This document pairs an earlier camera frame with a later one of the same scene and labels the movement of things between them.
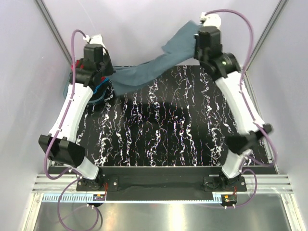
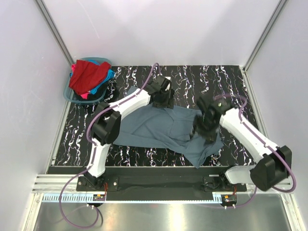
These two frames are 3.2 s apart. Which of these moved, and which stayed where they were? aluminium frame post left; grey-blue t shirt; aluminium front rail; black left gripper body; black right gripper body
Moved: black right gripper body; grey-blue t shirt; black left gripper body
Stayed: aluminium front rail; aluminium frame post left
